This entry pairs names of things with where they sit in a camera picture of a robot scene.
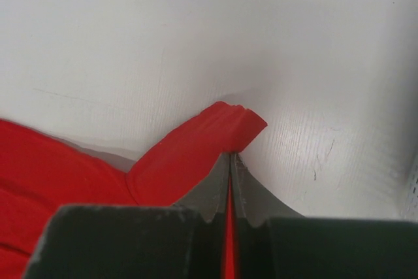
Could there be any red t shirt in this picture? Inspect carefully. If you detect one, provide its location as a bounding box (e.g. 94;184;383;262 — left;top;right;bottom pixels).
1;101;266;278

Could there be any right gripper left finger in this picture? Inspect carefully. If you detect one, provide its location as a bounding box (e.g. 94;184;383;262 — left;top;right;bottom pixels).
24;154;231;278

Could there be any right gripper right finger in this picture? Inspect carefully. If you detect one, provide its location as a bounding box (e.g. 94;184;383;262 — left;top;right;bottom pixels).
230;154;417;278

